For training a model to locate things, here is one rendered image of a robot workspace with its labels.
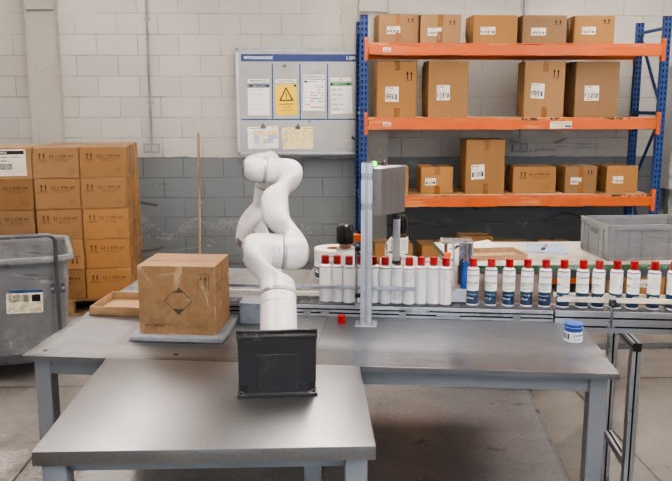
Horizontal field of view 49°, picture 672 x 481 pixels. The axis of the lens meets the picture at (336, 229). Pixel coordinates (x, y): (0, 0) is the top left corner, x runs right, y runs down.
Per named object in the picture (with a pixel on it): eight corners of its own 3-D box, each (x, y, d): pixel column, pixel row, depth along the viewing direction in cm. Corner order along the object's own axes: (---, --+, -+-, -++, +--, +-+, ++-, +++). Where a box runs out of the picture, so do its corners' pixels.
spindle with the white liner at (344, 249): (355, 284, 351) (355, 222, 346) (354, 288, 343) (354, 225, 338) (336, 284, 352) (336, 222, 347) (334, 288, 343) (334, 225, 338)
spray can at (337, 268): (344, 300, 322) (345, 254, 318) (340, 303, 317) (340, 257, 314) (333, 299, 324) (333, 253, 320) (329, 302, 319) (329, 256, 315)
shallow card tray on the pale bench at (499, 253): (513, 252, 469) (513, 246, 469) (527, 259, 446) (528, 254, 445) (461, 253, 465) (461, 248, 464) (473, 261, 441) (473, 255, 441)
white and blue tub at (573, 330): (564, 336, 288) (565, 319, 287) (583, 339, 285) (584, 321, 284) (562, 341, 282) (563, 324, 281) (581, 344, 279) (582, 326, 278)
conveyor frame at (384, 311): (549, 314, 318) (549, 304, 317) (554, 322, 307) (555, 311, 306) (175, 305, 333) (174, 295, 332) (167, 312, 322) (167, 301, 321)
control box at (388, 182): (405, 211, 306) (405, 165, 303) (380, 216, 294) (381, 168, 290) (385, 209, 313) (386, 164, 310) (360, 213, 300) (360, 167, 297)
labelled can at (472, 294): (477, 303, 317) (479, 256, 314) (478, 307, 312) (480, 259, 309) (465, 303, 318) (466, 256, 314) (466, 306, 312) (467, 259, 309)
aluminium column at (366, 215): (371, 322, 307) (372, 161, 296) (371, 325, 303) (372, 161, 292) (360, 321, 308) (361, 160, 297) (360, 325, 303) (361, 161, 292)
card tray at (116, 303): (176, 301, 340) (175, 292, 340) (157, 317, 315) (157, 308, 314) (112, 299, 343) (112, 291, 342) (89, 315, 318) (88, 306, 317)
